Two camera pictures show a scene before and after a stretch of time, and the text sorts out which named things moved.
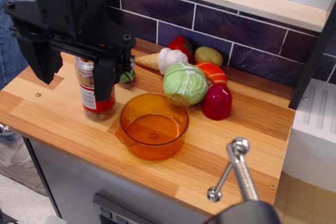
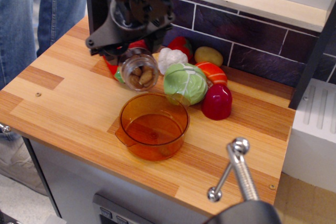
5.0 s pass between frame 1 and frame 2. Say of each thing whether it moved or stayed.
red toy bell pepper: stayed
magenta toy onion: stayed
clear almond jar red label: moved
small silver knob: stayed
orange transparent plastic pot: stayed
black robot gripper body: moved
